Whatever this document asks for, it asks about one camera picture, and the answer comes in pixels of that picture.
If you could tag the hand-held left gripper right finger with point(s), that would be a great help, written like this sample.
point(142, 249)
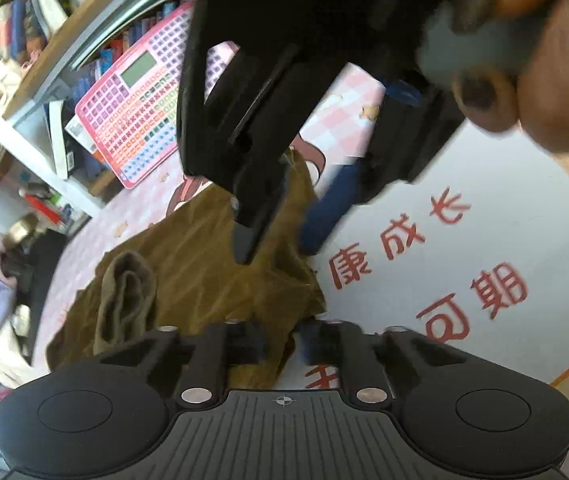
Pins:
point(312, 345)

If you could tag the cream garment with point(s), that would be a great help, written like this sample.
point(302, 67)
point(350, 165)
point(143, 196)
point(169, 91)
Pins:
point(4, 360)

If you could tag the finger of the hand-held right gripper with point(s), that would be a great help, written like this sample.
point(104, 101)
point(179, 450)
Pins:
point(329, 210)
point(264, 125)

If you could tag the brown velvet shorts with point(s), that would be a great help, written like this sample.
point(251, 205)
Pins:
point(189, 250)

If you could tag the white and wood bookshelf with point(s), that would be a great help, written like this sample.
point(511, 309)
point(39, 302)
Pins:
point(34, 132)

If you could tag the person's right hand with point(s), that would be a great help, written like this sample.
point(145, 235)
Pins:
point(564, 85)

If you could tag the round metal tin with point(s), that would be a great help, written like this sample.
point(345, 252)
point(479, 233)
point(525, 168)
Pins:
point(22, 227)

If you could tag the white leaning book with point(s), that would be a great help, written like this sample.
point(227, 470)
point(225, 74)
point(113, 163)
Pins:
point(57, 140)

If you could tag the white and orange box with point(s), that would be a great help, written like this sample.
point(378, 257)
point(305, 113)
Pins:
point(79, 132)

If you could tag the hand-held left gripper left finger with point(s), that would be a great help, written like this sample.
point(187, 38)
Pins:
point(254, 345)

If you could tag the pink learning tablet toy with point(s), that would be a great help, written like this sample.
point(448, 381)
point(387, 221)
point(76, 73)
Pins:
point(134, 110)

